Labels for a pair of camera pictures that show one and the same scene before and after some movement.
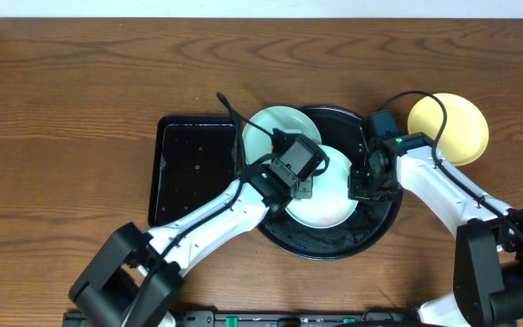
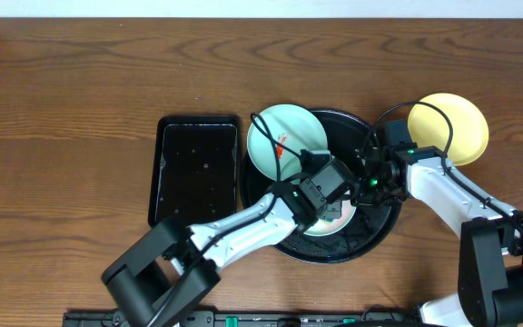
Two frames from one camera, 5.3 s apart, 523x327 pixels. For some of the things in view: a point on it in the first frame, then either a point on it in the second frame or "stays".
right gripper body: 363,185 stays
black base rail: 275,319 stays
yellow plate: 465,134 stays
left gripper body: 303,189 → 330,210
